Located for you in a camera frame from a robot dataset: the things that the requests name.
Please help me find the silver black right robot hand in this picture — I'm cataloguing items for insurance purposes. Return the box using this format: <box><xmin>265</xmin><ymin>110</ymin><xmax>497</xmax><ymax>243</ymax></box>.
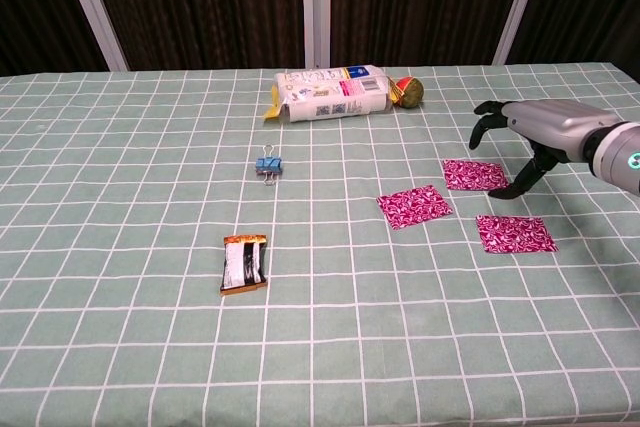
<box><xmin>468</xmin><ymin>100</ymin><xmax>627</xmax><ymax>200</ymax></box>

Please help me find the magenta patterned packet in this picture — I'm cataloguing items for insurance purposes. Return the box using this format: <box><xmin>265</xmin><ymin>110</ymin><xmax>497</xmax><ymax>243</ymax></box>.
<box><xmin>376</xmin><ymin>184</ymin><xmax>454</xmax><ymax>231</ymax></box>
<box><xmin>442</xmin><ymin>158</ymin><xmax>509</xmax><ymax>193</ymax></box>
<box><xmin>475</xmin><ymin>214</ymin><xmax>558</xmax><ymax>255</ymax></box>

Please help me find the dark brown partition panel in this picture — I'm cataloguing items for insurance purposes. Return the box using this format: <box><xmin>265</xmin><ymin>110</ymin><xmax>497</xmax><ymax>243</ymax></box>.
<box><xmin>329</xmin><ymin>0</ymin><xmax>527</xmax><ymax>69</ymax></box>
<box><xmin>82</xmin><ymin>0</ymin><xmax>306</xmax><ymax>71</ymax></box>
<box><xmin>507</xmin><ymin>0</ymin><xmax>640</xmax><ymax>83</ymax></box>
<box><xmin>0</xmin><ymin>0</ymin><xmax>112</xmax><ymax>77</ymax></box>

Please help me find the red and green ball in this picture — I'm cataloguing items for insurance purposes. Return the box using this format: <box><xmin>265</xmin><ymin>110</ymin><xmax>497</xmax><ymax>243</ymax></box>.
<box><xmin>390</xmin><ymin>75</ymin><xmax>426</xmax><ymax>110</ymax></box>

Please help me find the white snack bag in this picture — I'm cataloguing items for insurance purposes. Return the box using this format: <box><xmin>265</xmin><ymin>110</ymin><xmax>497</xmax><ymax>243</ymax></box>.
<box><xmin>263</xmin><ymin>64</ymin><xmax>396</xmax><ymax>126</ymax></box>

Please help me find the blue binder clip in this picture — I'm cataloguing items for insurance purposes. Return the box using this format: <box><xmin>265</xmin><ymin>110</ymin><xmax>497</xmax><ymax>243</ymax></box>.
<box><xmin>254</xmin><ymin>144</ymin><xmax>285</xmax><ymax>187</ymax></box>

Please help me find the black white snack bar packet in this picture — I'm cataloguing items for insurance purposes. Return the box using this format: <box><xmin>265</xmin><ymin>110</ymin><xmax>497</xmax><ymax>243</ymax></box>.
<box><xmin>218</xmin><ymin>233</ymin><xmax>269</xmax><ymax>297</ymax></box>

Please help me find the green checked tablecloth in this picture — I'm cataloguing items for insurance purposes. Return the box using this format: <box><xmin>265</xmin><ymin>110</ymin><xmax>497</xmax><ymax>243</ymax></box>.
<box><xmin>0</xmin><ymin>62</ymin><xmax>640</xmax><ymax>427</ymax></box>

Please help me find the white partition frame post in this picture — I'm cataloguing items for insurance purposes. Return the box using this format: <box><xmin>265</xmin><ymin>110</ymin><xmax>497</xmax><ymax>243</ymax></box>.
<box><xmin>492</xmin><ymin>0</ymin><xmax>547</xmax><ymax>66</ymax></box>
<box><xmin>299</xmin><ymin>0</ymin><xmax>333</xmax><ymax>70</ymax></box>
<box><xmin>55</xmin><ymin>0</ymin><xmax>131</xmax><ymax>73</ymax></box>

